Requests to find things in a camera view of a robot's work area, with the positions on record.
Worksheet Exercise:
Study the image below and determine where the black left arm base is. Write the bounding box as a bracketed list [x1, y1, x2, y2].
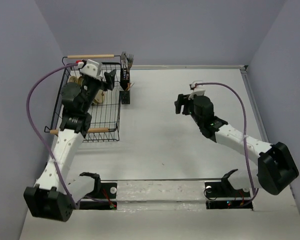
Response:
[79, 182, 118, 211]

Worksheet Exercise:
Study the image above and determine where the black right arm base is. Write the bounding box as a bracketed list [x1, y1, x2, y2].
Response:
[203, 181, 254, 210]

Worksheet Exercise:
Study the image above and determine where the black wire dish rack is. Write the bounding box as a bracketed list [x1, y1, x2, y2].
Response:
[44, 58, 122, 143]

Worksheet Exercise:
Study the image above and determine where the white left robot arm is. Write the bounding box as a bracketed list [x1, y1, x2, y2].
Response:
[23, 70, 116, 222]

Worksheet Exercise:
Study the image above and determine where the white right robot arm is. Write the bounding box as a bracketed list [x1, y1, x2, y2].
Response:
[174, 91, 300, 196]

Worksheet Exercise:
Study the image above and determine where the cream plate with red mark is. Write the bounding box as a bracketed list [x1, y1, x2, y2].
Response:
[92, 89, 106, 105]

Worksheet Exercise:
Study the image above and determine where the black perforated utensil caddy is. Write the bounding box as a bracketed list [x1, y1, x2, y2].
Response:
[119, 67, 131, 105]

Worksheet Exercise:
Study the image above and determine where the black fork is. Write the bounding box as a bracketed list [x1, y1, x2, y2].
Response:
[127, 54, 134, 72]

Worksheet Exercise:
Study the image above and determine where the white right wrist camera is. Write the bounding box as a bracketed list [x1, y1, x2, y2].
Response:
[188, 81, 206, 100]

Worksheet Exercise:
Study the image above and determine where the yellow brown plate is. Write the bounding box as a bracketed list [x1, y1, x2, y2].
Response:
[77, 76, 84, 86]

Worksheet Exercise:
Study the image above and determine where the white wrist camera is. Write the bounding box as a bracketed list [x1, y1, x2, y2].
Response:
[80, 59, 102, 80]
[188, 81, 206, 100]

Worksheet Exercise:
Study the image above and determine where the all silver fork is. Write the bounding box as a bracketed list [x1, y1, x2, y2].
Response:
[120, 51, 128, 69]

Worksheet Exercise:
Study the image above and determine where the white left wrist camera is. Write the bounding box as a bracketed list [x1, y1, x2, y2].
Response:
[80, 59, 102, 80]

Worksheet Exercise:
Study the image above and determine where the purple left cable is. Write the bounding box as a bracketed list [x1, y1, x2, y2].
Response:
[26, 60, 116, 210]

